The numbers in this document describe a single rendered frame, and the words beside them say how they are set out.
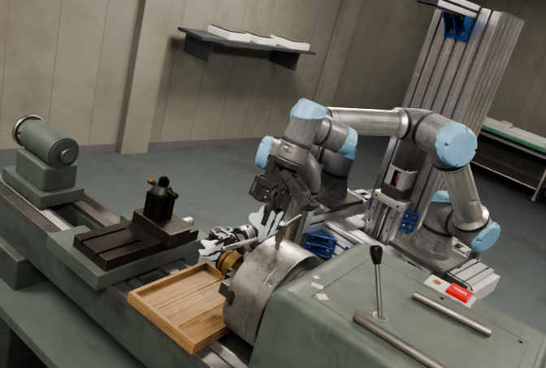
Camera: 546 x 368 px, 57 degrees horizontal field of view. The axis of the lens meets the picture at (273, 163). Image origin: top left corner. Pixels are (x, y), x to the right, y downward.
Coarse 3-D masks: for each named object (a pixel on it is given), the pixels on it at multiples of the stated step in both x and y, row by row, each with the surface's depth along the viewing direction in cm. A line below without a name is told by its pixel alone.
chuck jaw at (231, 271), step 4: (228, 268) 152; (232, 268) 153; (236, 268) 154; (228, 272) 152; (232, 272) 150; (228, 276) 148; (232, 276) 148; (224, 280) 144; (228, 280) 145; (220, 284) 144; (224, 284) 143; (228, 284) 143; (220, 288) 144; (224, 288) 143; (220, 292) 144; (224, 292) 143; (228, 292) 141; (232, 292) 140; (224, 296) 143; (228, 296) 141; (232, 296) 140; (228, 300) 141; (232, 300) 140; (228, 304) 141
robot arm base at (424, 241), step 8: (424, 224) 184; (416, 232) 187; (424, 232) 183; (432, 232) 180; (440, 232) 179; (416, 240) 184; (424, 240) 182; (432, 240) 180; (440, 240) 180; (448, 240) 181; (416, 248) 184; (424, 248) 181; (432, 248) 180; (440, 248) 181; (448, 248) 182; (432, 256) 180; (440, 256) 180; (448, 256) 182
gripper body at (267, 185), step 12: (276, 156) 123; (276, 168) 124; (288, 168) 123; (300, 168) 122; (264, 180) 123; (276, 180) 123; (252, 192) 124; (264, 192) 123; (276, 192) 120; (288, 192) 124; (276, 204) 121; (288, 204) 126
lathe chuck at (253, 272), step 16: (272, 240) 147; (288, 240) 151; (256, 256) 141; (272, 256) 141; (240, 272) 139; (256, 272) 138; (240, 288) 138; (256, 288) 136; (224, 304) 141; (240, 304) 137; (224, 320) 144; (240, 320) 138; (240, 336) 144
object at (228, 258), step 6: (222, 252) 158; (228, 252) 158; (234, 252) 158; (222, 258) 157; (228, 258) 156; (234, 258) 155; (240, 258) 156; (216, 264) 158; (222, 264) 156; (228, 264) 155; (234, 264) 154; (240, 264) 155; (222, 270) 156
